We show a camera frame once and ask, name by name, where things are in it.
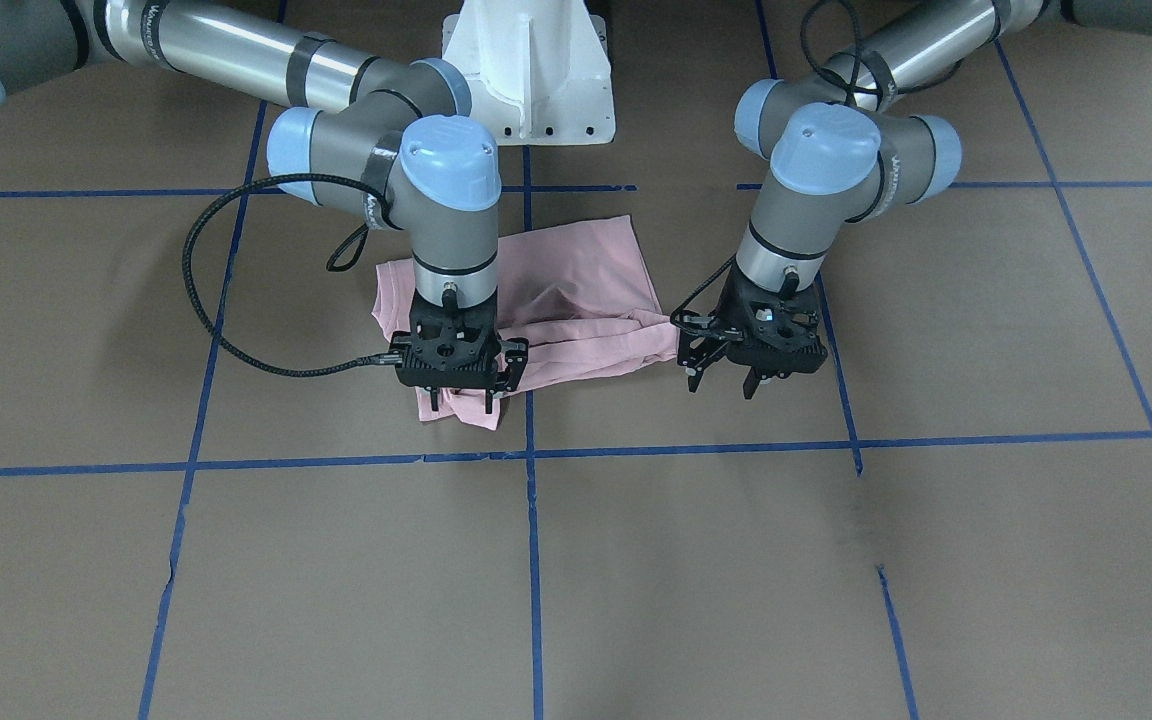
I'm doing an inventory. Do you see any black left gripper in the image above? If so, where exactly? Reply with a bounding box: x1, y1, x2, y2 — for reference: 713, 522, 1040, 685
676, 270, 828, 400

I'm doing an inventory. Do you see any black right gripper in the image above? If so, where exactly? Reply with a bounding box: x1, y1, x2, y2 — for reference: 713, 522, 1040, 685
391, 291, 529, 414

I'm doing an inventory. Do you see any pink Snoopy t-shirt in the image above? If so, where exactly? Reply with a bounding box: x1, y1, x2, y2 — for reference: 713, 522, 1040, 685
372, 215, 679, 392

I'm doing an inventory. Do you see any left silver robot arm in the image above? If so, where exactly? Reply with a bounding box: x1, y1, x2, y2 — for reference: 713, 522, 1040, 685
670, 1, 1152, 397

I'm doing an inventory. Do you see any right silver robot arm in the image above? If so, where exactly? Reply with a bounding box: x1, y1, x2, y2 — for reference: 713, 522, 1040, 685
0, 1, 529, 407

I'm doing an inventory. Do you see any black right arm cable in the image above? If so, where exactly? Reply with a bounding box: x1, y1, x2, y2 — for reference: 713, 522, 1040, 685
181, 173, 407, 379

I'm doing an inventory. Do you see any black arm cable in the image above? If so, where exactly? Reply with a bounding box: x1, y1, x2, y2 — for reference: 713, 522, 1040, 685
181, 173, 407, 379
670, 0, 967, 331

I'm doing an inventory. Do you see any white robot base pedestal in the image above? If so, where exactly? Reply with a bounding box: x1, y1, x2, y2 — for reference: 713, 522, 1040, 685
442, 1, 617, 146

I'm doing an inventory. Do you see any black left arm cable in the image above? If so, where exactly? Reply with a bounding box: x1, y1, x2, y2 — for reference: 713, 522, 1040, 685
670, 0, 967, 331

